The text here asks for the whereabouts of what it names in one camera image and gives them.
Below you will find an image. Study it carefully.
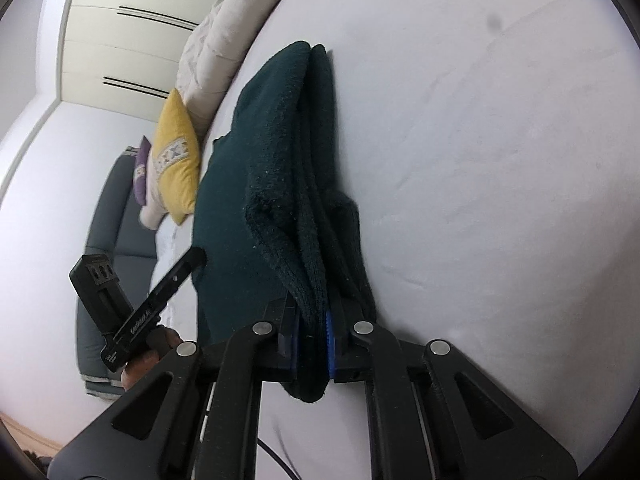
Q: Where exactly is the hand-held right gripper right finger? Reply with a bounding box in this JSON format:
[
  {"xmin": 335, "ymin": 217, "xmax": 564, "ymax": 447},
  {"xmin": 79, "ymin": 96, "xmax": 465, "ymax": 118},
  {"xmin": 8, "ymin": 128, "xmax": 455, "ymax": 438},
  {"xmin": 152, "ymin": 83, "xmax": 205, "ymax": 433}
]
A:
[{"xmin": 325, "ymin": 305, "xmax": 579, "ymax": 480}]

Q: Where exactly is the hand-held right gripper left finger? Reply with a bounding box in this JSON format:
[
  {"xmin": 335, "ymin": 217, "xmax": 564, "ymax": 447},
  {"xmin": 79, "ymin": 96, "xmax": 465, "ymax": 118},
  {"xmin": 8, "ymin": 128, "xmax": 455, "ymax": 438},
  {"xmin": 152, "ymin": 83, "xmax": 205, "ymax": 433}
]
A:
[{"xmin": 47, "ymin": 296, "xmax": 302, "ymax": 480}]

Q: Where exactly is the dark green sweater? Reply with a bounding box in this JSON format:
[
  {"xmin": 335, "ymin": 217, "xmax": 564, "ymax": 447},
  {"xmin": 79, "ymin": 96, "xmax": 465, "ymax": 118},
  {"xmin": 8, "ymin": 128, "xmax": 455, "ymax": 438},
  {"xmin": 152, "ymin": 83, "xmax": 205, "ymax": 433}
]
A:
[{"xmin": 191, "ymin": 40, "xmax": 379, "ymax": 405}]

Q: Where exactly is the person's left hand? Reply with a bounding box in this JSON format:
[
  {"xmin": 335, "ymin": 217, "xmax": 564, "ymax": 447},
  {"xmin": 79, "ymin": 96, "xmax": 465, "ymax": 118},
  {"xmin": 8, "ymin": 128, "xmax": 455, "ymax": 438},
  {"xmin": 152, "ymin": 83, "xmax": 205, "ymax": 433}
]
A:
[{"xmin": 121, "ymin": 326, "xmax": 184, "ymax": 392}]

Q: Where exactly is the grey bed headboard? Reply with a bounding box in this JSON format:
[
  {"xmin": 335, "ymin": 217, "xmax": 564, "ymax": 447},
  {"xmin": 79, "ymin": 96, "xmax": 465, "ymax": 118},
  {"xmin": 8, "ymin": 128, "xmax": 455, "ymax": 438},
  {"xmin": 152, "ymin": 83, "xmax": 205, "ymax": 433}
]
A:
[{"xmin": 75, "ymin": 146, "xmax": 162, "ymax": 401}]

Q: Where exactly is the purple pillow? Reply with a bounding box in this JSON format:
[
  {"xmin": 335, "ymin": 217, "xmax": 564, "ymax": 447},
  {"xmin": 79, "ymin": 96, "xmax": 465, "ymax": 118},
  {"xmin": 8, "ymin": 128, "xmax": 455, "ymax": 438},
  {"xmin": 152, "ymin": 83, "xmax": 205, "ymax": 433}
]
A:
[{"xmin": 132, "ymin": 135, "xmax": 154, "ymax": 207}]

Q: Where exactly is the yellow pillow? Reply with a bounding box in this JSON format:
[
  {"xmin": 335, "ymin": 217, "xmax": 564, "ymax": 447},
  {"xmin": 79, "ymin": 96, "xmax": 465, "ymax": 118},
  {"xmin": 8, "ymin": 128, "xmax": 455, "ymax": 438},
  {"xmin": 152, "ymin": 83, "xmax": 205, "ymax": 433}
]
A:
[{"xmin": 151, "ymin": 88, "xmax": 202, "ymax": 226}]

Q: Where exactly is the white bed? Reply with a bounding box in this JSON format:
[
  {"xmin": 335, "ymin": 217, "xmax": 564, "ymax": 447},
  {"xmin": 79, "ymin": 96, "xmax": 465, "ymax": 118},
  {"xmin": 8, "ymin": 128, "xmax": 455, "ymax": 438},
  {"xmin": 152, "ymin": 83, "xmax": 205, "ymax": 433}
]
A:
[{"xmin": 149, "ymin": 0, "xmax": 640, "ymax": 480}]

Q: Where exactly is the cream wardrobe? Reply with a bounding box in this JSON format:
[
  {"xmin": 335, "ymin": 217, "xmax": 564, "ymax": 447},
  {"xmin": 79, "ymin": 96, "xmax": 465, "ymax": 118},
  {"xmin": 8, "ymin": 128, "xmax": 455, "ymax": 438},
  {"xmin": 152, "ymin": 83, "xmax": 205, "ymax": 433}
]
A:
[{"xmin": 59, "ymin": 0, "xmax": 252, "ymax": 124}]

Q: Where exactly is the beige duvet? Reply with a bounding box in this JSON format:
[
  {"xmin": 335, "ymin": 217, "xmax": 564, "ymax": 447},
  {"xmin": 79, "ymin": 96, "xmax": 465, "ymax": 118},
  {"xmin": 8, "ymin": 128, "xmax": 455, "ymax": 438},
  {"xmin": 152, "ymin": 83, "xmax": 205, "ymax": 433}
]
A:
[{"xmin": 138, "ymin": 0, "xmax": 312, "ymax": 231}]

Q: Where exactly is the black cable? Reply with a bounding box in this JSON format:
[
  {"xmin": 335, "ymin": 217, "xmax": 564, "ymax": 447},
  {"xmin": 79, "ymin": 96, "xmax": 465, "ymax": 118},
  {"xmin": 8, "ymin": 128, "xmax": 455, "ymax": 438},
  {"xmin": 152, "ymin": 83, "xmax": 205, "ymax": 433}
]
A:
[{"xmin": 257, "ymin": 439, "xmax": 302, "ymax": 480}]

